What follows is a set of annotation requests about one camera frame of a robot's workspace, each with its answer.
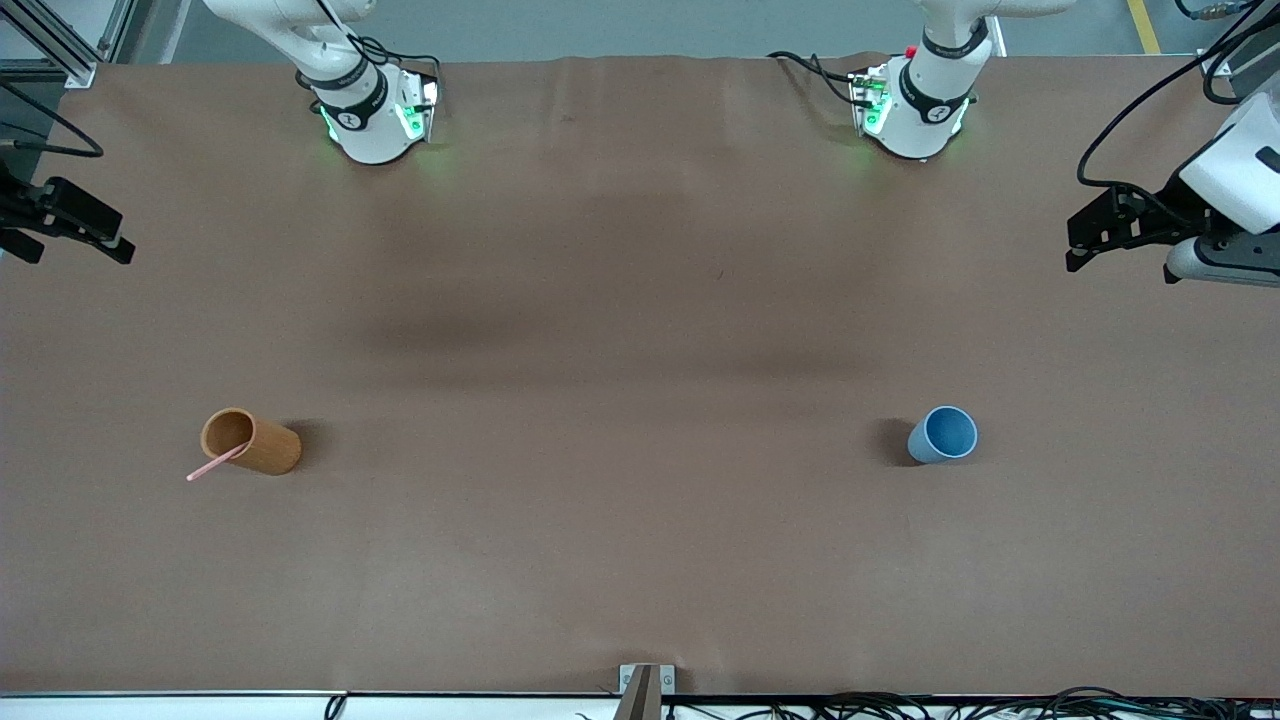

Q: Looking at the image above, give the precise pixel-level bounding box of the blue cup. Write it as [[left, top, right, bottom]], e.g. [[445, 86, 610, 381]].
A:
[[907, 405, 979, 466]]

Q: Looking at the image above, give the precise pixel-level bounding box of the pink chopstick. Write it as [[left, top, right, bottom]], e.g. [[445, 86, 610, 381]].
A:
[[186, 443, 251, 483]]

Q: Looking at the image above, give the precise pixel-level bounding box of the orange cylindrical cup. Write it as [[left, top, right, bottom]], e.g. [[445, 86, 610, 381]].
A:
[[200, 406, 303, 477]]

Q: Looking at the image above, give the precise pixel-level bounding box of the brown table cover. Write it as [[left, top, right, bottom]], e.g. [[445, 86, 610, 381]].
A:
[[0, 52, 1280, 698]]

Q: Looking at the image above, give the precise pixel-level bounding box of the thin black hanging cable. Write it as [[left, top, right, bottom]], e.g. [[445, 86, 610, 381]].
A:
[[0, 80, 105, 160]]

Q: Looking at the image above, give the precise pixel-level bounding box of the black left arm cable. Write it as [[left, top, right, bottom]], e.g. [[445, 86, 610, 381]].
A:
[[1076, 0, 1280, 193]]

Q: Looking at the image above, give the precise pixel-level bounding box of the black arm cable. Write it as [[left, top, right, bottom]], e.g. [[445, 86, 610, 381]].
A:
[[1076, 0, 1280, 193], [316, 0, 443, 87]]

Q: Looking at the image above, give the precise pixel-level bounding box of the aluminium frame profile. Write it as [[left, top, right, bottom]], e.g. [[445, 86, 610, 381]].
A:
[[0, 0, 151, 89]]

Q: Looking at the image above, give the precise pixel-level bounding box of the black left base cable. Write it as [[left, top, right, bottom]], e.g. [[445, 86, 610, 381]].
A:
[[767, 49, 864, 107]]

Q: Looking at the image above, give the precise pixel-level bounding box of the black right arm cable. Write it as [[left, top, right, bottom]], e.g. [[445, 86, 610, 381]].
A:
[[316, 0, 443, 87]]

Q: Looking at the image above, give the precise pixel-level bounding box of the white table edge rail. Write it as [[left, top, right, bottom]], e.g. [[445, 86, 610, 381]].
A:
[[0, 689, 1280, 720]]

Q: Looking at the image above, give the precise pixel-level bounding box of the black cable bundle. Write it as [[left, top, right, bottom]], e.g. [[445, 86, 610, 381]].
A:
[[665, 685, 1280, 720]]

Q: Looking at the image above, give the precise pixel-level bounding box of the grey metal bracket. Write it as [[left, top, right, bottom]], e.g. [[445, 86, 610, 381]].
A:
[[619, 664, 676, 720]]

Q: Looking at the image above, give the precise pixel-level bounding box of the brown camera pole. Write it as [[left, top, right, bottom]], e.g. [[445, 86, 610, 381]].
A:
[[612, 667, 663, 720]]

